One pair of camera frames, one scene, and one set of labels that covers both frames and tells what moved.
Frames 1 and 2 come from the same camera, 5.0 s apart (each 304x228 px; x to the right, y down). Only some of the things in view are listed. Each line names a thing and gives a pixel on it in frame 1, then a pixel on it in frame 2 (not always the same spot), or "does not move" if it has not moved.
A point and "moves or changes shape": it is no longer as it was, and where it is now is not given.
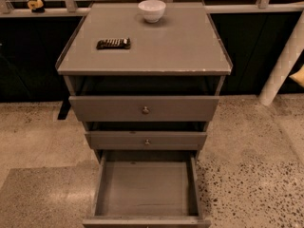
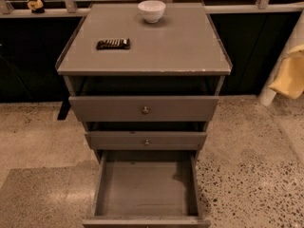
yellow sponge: x=298 y=76 moves or changes shape
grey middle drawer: x=146 y=141 does not move
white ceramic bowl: x=152 y=9 does not move
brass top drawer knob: x=145 y=110 does not move
